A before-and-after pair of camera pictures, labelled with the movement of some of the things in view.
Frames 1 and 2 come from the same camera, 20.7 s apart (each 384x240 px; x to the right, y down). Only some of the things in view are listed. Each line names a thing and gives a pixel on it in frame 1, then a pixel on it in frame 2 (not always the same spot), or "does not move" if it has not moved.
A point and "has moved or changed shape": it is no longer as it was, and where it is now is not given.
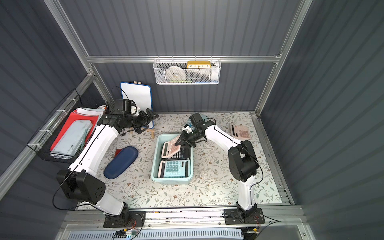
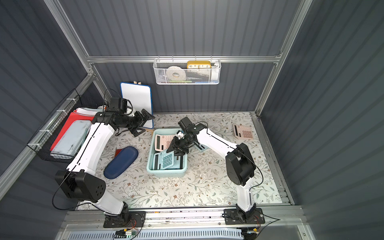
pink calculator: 169,148 has moved or changed shape
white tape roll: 175,73 does not move
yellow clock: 198,64 does not move
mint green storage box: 160,138 has moved or changed shape
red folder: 77,116 does not move
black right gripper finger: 181,140 → 172,146
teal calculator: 177,168 → 164,160
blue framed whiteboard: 140,95 does not move
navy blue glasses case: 124,158 does not move
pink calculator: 240,131 has moved or changed shape
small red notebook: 117,151 does not move
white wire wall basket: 187,71 does not move
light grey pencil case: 70,141 does not move
